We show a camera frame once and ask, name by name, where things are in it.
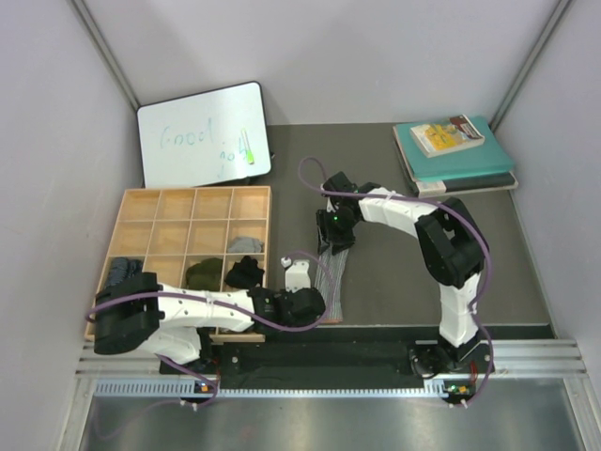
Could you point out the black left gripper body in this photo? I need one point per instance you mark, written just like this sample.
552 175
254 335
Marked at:
297 324

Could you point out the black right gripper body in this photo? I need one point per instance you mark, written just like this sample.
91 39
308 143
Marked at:
336 227

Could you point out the grey striped boxer shorts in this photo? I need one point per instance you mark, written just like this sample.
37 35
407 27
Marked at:
328 281

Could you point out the light grey underwear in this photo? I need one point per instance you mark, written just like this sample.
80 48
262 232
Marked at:
245 245

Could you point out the green sports bra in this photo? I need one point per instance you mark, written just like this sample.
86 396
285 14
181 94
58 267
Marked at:
205 275

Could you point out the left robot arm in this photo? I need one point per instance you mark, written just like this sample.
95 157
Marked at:
144 314

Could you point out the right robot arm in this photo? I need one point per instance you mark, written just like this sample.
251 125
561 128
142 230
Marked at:
451 245

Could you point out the black rolled garment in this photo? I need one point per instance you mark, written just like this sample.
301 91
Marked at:
245 274

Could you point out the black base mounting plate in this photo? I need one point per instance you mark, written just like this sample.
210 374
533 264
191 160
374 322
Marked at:
324 359

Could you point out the green whiteboard marker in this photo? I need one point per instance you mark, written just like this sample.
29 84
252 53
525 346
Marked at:
249 156

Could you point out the white whiteboard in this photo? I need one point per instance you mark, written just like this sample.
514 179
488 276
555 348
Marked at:
196 140

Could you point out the yellow paperback book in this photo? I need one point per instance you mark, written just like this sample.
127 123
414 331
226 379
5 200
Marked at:
446 136

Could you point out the wooden compartment tray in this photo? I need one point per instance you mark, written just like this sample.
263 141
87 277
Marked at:
172 229

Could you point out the dark blue rolled socks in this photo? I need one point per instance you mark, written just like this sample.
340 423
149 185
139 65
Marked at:
122 268

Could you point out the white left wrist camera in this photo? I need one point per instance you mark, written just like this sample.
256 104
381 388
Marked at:
297 275

